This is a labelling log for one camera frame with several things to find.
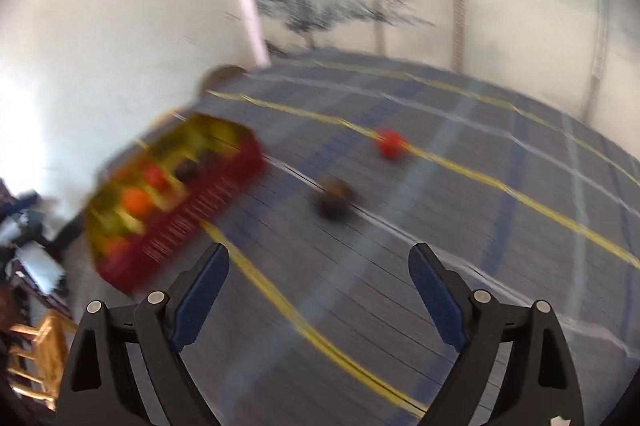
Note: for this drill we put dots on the red tomato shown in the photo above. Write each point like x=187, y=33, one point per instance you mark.
x=391, y=144

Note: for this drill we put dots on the ink landscape folding screen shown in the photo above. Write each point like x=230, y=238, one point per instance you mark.
x=500, y=6

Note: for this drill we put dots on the dark cluttered equipment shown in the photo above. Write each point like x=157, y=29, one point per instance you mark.
x=30, y=231

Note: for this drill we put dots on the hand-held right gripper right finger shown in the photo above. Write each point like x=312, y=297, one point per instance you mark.
x=440, y=301

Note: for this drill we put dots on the grey checkered blanket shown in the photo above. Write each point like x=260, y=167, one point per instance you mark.
x=450, y=231

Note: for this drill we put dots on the wooden chair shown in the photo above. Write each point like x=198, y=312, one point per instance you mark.
x=42, y=351

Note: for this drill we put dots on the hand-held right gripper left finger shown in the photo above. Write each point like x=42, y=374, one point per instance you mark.
x=197, y=301

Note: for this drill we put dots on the red plastic basket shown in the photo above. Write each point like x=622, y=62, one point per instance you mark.
x=200, y=201

